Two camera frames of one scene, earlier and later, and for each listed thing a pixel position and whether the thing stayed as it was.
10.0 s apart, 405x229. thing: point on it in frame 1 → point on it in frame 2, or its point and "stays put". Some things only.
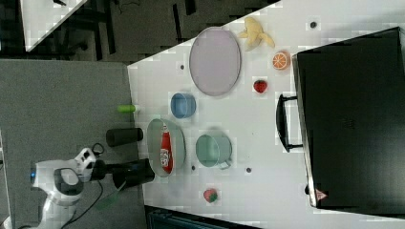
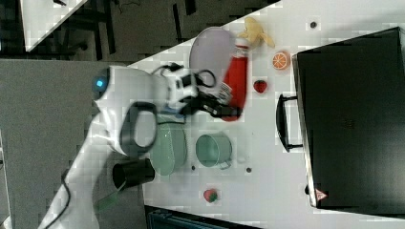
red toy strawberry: (260, 86) stays put
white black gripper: (89, 169) → (183, 84)
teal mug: (212, 151) stays put
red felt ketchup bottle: (166, 151) → (236, 77)
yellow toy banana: (254, 34) stays put
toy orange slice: (281, 60) stays put
